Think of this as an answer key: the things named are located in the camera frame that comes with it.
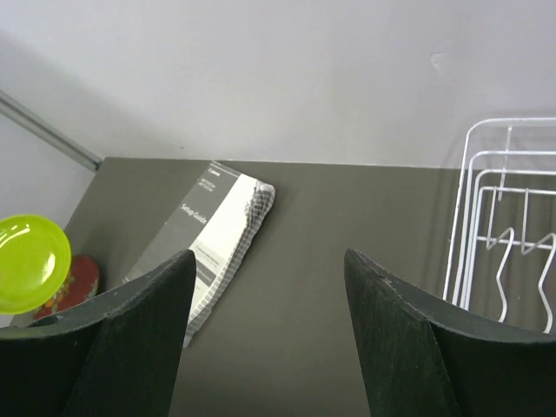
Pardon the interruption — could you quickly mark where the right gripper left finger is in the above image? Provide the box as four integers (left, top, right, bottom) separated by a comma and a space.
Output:
1, 249, 196, 416

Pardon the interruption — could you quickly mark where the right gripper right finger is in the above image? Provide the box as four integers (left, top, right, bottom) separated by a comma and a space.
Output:
344, 249, 555, 416

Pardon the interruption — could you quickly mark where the red floral plate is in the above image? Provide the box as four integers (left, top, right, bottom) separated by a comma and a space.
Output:
33, 255, 100, 321

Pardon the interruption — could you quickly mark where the lime green plate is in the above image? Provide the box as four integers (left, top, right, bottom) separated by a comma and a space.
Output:
1, 214, 72, 315

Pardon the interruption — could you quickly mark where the white wire dish rack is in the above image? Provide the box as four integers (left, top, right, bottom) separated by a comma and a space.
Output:
441, 116, 555, 334

